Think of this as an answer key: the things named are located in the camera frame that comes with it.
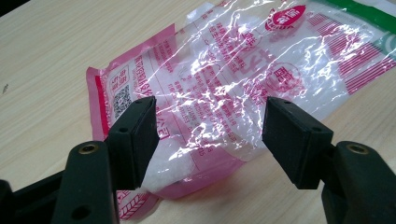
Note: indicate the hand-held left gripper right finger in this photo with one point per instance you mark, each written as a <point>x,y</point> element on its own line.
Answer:
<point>295,146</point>

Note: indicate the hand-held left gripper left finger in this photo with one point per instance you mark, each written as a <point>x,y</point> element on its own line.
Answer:
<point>130,146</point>

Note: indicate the pink printed plastic bag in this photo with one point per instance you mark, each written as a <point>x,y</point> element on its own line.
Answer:
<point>218,77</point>

